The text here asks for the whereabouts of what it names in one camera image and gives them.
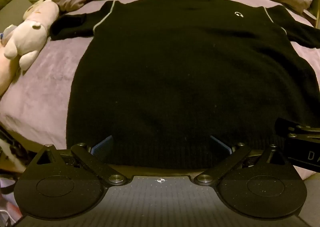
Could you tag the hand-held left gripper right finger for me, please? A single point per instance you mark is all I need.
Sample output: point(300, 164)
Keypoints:
point(220, 146)

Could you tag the pale pink plush toy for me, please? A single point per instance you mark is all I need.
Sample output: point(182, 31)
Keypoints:
point(5, 72)

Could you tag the white plush bear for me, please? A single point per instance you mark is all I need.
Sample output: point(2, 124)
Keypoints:
point(27, 37)

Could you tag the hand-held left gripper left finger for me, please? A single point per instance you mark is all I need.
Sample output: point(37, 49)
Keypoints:
point(103, 146)

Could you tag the patterned dark cloth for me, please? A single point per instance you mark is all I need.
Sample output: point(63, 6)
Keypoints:
point(12, 149)

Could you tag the black knit sweater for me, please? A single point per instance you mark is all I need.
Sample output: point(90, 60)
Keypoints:
point(180, 74)

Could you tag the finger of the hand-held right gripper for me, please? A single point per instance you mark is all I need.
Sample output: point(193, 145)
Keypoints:
point(287, 124)

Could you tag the pink spotted plush toy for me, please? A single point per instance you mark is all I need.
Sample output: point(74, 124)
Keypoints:
point(42, 10)

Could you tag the purple bed sheet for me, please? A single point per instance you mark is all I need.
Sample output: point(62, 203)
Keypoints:
point(47, 84)

